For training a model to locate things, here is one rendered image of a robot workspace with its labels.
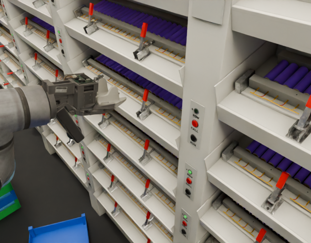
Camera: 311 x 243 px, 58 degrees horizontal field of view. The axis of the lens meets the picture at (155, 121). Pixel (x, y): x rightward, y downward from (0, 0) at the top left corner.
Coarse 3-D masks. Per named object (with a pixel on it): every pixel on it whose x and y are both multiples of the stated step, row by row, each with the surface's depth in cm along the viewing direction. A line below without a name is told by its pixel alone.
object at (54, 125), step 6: (54, 120) 180; (54, 126) 177; (60, 126) 175; (54, 132) 173; (60, 132) 172; (66, 132) 170; (60, 138) 168; (66, 138) 167; (66, 144) 164; (72, 144) 162; (78, 144) 161; (72, 150) 159; (78, 150) 158; (78, 156) 155
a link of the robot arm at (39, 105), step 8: (24, 88) 58; (32, 88) 58; (40, 88) 59; (32, 96) 57; (40, 96) 58; (32, 104) 57; (40, 104) 58; (48, 104) 59; (32, 112) 57; (40, 112) 58; (48, 112) 59; (32, 120) 57; (40, 120) 59; (48, 120) 60
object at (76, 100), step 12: (48, 84) 60; (60, 84) 61; (72, 84) 63; (84, 84) 63; (96, 84) 65; (48, 96) 60; (60, 96) 63; (72, 96) 65; (84, 96) 66; (72, 108) 66; (84, 108) 66
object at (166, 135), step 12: (72, 60) 109; (84, 60) 110; (72, 72) 111; (84, 72) 110; (108, 84) 101; (120, 96) 95; (120, 108) 91; (132, 108) 89; (156, 108) 87; (132, 120) 89; (144, 120) 85; (156, 120) 83; (156, 132) 80; (168, 132) 79; (168, 144) 77
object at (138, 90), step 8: (96, 64) 107; (96, 72) 106; (104, 72) 104; (112, 72) 101; (120, 80) 97; (128, 80) 96; (128, 88) 95; (136, 88) 92; (152, 96) 87; (160, 104) 84; (168, 104) 83; (168, 112) 83; (176, 112) 80
